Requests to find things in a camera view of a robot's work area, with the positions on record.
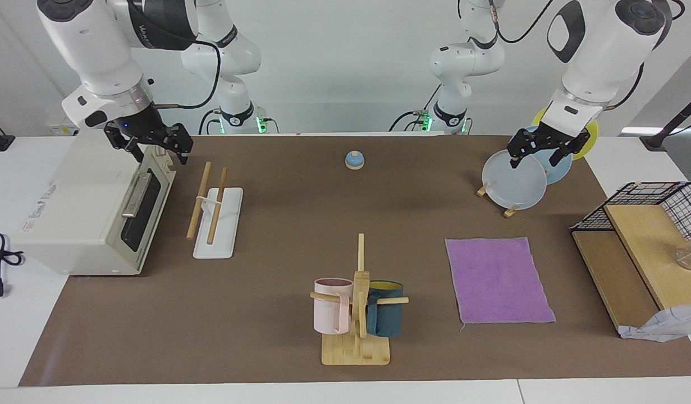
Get pink mug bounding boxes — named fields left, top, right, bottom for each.
left=314, top=278, right=354, bottom=336

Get grey plate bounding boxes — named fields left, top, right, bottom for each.
left=482, top=149, right=548, bottom=211

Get wooden mug tree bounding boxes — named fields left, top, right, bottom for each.
left=310, top=233, right=409, bottom=366

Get black base cable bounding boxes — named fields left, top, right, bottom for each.
left=389, top=84, right=442, bottom=133
left=198, top=108, right=223, bottom=135

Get light blue plate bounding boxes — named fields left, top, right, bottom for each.
left=524, top=126, right=574, bottom=186

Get black clamp stand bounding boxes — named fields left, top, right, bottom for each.
left=640, top=90, right=691, bottom=151

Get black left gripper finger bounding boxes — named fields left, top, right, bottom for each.
left=506, top=134, right=540, bottom=169
left=548, top=135, right=591, bottom=167

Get white patterned paper sheet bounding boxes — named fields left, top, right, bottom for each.
left=619, top=303, right=691, bottom=343

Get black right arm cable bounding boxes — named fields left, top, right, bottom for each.
left=129, top=0, right=222, bottom=111

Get wooden plate rack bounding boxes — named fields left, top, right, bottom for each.
left=476, top=182, right=520, bottom=219

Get black wire basket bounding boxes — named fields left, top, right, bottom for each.
left=570, top=181, right=691, bottom=241

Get dark teal mug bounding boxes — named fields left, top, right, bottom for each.
left=366, top=280, right=405, bottom=338

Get purple towel with grey back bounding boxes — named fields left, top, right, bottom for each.
left=445, top=237, right=557, bottom=332

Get cream toaster oven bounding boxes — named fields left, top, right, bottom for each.
left=12, top=130, right=177, bottom=277

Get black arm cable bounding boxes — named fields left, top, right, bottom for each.
left=129, top=0, right=222, bottom=111
left=457, top=0, right=687, bottom=110

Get wooden shelf unit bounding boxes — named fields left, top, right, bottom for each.
left=571, top=203, right=691, bottom=337

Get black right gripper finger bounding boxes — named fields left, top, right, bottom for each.
left=104, top=128, right=145, bottom=164
left=166, top=124, right=195, bottom=166

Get brown table mat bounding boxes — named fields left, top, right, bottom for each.
left=19, top=135, right=691, bottom=387

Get white towel rack wooden bars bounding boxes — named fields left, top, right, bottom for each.
left=186, top=162, right=244, bottom=260

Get yellow plate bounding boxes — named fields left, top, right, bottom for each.
left=532, top=107, right=600, bottom=161

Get clear glass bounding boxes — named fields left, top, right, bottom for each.
left=675, top=233, right=691, bottom=272

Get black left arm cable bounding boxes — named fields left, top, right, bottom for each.
left=457, top=0, right=687, bottom=110

